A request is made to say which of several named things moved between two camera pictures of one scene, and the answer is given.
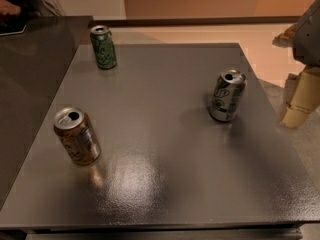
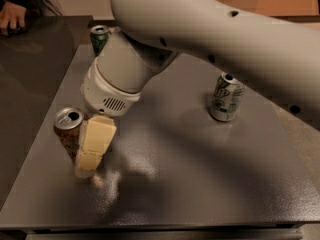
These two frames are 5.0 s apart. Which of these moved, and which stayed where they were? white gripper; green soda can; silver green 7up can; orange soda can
Moved: white gripper
Stayed: orange soda can; green soda can; silver green 7up can
